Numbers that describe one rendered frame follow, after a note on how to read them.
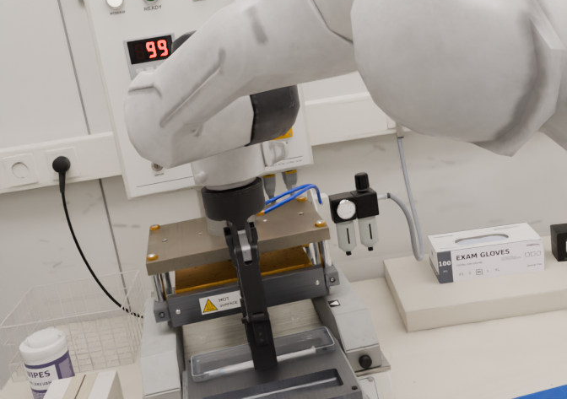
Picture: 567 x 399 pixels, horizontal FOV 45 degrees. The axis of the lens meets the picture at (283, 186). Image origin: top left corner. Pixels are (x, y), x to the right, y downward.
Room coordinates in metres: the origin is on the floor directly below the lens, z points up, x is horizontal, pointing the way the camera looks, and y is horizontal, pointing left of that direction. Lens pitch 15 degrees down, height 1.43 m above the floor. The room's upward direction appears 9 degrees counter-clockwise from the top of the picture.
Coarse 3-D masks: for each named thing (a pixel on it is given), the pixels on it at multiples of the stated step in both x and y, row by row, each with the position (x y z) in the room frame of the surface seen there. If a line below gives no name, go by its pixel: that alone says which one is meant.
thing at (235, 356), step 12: (288, 336) 0.83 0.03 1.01; (300, 336) 0.82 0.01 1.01; (312, 336) 0.82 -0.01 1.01; (324, 336) 0.81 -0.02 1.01; (228, 348) 0.82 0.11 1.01; (240, 348) 0.81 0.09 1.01; (276, 348) 0.80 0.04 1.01; (288, 348) 0.79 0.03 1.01; (300, 348) 0.79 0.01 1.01; (312, 348) 0.78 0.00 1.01; (192, 360) 0.80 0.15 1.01; (204, 360) 0.80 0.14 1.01; (216, 360) 0.79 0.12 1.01; (228, 360) 0.79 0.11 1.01; (240, 360) 0.78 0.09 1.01; (192, 372) 0.77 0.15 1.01; (204, 372) 0.77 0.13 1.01
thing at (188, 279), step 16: (272, 256) 1.00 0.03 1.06; (288, 256) 0.98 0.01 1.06; (304, 256) 0.97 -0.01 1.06; (176, 272) 0.99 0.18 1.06; (192, 272) 0.98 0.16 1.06; (208, 272) 0.97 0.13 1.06; (224, 272) 0.96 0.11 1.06; (272, 272) 0.94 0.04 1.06; (176, 288) 0.93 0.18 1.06; (192, 288) 0.92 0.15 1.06
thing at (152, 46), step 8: (152, 40) 1.13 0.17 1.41; (160, 40) 1.13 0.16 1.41; (136, 48) 1.13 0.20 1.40; (144, 48) 1.13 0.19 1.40; (152, 48) 1.13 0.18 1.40; (160, 48) 1.13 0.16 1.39; (168, 48) 1.13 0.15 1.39; (136, 56) 1.13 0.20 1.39; (144, 56) 1.13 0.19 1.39; (152, 56) 1.13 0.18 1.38; (160, 56) 1.13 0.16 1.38; (168, 56) 1.13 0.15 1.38
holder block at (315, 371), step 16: (336, 352) 0.78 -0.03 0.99; (272, 368) 0.77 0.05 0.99; (288, 368) 0.76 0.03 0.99; (304, 368) 0.76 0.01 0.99; (320, 368) 0.75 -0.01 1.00; (336, 368) 0.75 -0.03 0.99; (192, 384) 0.76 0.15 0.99; (208, 384) 0.76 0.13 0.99; (224, 384) 0.75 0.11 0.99; (240, 384) 0.74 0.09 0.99; (256, 384) 0.74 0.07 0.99; (272, 384) 0.74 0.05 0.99; (288, 384) 0.74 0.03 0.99; (304, 384) 0.74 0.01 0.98; (320, 384) 0.74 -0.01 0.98; (336, 384) 0.73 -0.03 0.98; (352, 384) 0.70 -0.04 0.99
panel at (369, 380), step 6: (360, 378) 0.83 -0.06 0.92; (366, 378) 0.83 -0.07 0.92; (372, 378) 0.83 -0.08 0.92; (360, 384) 0.83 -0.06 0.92; (366, 384) 0.83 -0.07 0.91; (372, 384) 0.83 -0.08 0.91; (366, 390) 0.83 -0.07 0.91; (372, 390) 0.83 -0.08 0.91; (378, 390) 0.83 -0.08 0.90; (372, 396) 0.82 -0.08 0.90; (378, 396) 0.82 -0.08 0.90
